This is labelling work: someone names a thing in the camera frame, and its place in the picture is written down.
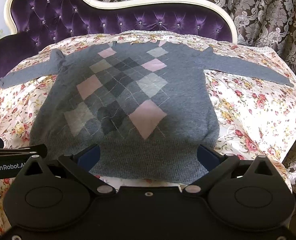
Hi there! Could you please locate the grey argyle sweater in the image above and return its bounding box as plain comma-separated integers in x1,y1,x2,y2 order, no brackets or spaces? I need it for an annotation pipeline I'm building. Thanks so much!
0,42,290,184

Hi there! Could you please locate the floral bed cover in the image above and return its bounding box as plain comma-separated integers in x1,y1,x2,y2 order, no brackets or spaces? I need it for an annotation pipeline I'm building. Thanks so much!
0,29,296,237

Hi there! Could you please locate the purple tufted chaise sofa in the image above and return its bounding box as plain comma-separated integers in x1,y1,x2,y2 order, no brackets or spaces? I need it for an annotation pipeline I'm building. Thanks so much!
0,0,237,77

